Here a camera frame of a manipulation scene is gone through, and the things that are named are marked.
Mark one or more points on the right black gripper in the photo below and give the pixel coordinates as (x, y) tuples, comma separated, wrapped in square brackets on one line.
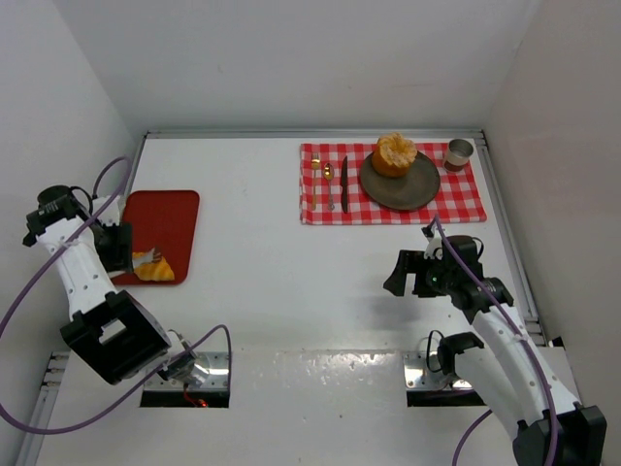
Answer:
[(417, 274)]

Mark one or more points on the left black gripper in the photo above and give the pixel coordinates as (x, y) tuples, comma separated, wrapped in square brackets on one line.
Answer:
[(122, 248)]

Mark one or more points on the orange croissant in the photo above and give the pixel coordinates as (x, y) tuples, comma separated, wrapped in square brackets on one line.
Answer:
[(155, 268)]

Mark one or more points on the metal tongs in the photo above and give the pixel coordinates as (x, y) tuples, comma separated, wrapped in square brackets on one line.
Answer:
[(137, 261)]

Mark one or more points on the round orange bread bun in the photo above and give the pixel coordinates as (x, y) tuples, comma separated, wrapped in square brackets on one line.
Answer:
[(393, 155)]

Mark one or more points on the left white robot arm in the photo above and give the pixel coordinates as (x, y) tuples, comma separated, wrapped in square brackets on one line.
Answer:
[(108, 328)]

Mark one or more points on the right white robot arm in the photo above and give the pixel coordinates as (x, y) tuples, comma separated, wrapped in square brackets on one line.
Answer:
[(545, 422)]

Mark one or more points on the red tray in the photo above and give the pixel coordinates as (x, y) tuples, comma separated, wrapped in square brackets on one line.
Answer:
[(165, 219)]

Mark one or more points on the dark round plate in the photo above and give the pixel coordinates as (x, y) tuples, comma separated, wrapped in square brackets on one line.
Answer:
[(416, 189)]

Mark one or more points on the black knife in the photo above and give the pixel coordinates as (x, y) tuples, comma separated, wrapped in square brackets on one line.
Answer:
[(344, 185)]

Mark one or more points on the red white checkered cloth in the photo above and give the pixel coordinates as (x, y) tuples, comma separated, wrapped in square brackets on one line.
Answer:
[(458, 200)]

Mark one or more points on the iridescent spoon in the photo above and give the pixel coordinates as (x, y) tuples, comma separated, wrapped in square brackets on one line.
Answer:
[(328, 175)]

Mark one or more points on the metal cup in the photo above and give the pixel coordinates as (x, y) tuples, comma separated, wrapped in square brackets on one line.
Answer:
[(457, 155)]

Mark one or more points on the gold fork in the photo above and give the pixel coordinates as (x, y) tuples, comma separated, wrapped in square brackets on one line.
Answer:
[(315, 164)]

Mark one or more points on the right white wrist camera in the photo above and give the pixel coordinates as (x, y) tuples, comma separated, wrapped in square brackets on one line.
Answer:
[(433, 250)]

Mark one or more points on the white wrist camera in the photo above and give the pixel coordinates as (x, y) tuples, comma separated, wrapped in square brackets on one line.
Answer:
[(112, 214), (433, 250)]

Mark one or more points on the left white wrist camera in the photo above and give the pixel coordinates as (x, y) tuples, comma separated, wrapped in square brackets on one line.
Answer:
[(112, 214)]

